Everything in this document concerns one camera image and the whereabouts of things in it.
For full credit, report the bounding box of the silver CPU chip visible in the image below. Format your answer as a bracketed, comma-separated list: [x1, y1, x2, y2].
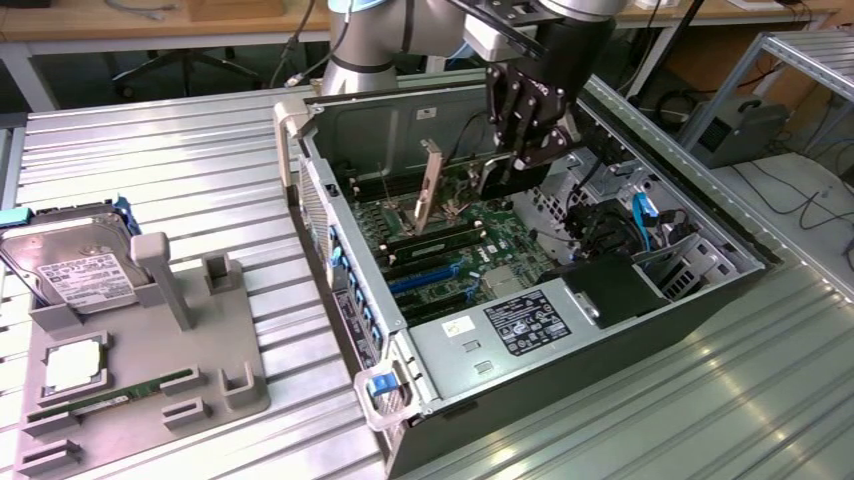
[43, 342, 109, 391]

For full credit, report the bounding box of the bare green RAM stick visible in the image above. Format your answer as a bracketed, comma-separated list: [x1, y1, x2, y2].
[26, 369, 193, 416]

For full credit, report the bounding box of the black graphics card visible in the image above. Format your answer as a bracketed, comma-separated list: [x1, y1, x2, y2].
[411, 138, 554, 236]

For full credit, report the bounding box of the blue flat wire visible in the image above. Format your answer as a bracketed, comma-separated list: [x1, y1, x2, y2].
[630, 192, 662, 251]

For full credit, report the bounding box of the grey power supply unit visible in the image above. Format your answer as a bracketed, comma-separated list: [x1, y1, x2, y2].
[406, 277, 606, 404]

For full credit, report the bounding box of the black wire bundle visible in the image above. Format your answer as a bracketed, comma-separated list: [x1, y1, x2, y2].
[565, 197, 644, 262]

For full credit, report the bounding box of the green motherboard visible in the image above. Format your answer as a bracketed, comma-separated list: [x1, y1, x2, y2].
[346, 164, 582, 326]

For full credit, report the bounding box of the black plastic cover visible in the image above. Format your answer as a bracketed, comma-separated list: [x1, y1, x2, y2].
[537, 254, 673, 330]

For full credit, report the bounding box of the silver disk bay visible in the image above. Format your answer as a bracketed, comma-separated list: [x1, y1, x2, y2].
[632, 233, 742, 301]

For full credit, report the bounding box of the black looped wire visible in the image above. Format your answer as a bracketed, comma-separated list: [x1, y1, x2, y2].
[450, 112, 495, 167]

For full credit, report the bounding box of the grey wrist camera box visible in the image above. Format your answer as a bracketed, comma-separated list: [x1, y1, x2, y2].
[463, 13, 546, 61]

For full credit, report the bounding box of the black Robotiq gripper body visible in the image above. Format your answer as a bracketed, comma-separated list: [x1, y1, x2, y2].
[510, 17, 620, 129]

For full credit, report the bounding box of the blue expansion slot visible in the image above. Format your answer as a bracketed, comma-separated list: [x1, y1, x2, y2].
[389, 264, 463, 297]

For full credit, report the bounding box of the black slanted pole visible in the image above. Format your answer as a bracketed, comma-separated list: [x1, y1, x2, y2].
[630, 0, 706, 101]

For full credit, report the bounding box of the silver hard disk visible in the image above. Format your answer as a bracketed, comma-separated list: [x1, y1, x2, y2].
[0, 212, 153, 316]

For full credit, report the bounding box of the blue disk carrier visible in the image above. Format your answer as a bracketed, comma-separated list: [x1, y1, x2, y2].
[0, 196, 146, 239]

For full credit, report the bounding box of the perforated metal drive cage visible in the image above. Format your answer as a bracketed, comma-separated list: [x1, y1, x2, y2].
[510, 149, 646, 251]

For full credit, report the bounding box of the hanging cable with plug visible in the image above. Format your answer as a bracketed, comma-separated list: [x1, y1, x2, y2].
[270, 0, 319, 90]

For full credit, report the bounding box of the grey tower computer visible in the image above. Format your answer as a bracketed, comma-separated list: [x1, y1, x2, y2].
[678, 97, 796, 170]

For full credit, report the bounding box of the black office chair base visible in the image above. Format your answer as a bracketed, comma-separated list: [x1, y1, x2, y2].
[110, 47, 262, 99]

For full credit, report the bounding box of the black fitted RAM stick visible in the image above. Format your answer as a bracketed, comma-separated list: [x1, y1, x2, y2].
[385, 233, 486, 262]

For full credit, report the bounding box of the grey plastic parts rack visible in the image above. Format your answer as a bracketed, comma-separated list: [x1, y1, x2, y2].
[12, 232, 273, 476]

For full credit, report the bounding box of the black cable on white table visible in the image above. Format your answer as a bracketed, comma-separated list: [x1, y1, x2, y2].
[730, 164, 854, 232]

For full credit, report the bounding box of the CPU socket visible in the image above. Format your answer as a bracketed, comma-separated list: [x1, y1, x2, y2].
[393, 195, 462, 236]

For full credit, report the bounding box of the open black PC case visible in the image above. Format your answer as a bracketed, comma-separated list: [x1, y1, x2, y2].
[273, 69, 786, 479]

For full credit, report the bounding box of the aluminium slat frame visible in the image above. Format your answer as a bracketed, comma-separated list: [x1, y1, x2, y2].
[693, 30, 854, 154]

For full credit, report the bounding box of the long wooden desk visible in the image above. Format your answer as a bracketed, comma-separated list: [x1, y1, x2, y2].
[0, 0, 836, 56]

